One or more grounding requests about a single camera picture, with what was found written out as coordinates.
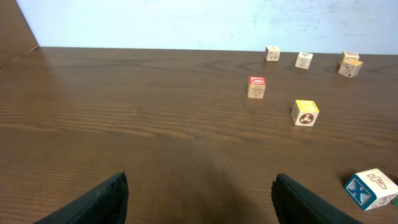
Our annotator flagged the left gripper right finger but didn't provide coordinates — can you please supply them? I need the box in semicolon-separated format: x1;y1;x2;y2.
271;174;362;224

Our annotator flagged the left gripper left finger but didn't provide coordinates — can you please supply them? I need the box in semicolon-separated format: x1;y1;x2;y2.
37;172;129;224

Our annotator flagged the green edged white block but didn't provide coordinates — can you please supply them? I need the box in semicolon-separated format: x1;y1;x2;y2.
392;197;398;207

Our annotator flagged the yellow top soccer block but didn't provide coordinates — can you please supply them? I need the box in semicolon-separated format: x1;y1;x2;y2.
291;100;320;127

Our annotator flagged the red top block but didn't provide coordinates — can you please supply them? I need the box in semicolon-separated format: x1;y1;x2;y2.
247;76;266;99

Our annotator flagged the white block number three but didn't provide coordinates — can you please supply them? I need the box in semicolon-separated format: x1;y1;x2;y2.
295;52;313;70

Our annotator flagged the yellow top far block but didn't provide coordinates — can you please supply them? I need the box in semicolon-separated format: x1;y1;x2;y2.
338;58;363;78

